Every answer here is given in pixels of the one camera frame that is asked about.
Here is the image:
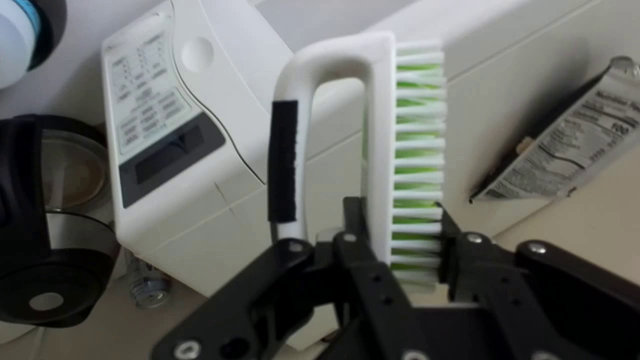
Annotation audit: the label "white microwave oven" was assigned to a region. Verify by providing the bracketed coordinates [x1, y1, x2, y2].
[98, 0, 640, 301]

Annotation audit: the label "silver snack packet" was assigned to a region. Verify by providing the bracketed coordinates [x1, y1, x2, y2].
[469, 56, 640, 206]

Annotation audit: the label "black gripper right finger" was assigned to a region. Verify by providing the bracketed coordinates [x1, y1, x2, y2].
[439, 209, 640, 360]

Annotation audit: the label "white brush green bristles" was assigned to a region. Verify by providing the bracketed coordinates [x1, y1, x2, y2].
[266, 31, 448, 286]

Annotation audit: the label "glass kettle black handle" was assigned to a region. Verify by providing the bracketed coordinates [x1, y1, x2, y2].
[0, 113, 125, 331]

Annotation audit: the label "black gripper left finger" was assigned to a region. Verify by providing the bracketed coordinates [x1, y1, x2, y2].
[151, 197, 417, 360]

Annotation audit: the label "water bottle black sleeve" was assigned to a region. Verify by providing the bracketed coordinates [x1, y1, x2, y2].
[0, 0, 69, 93]

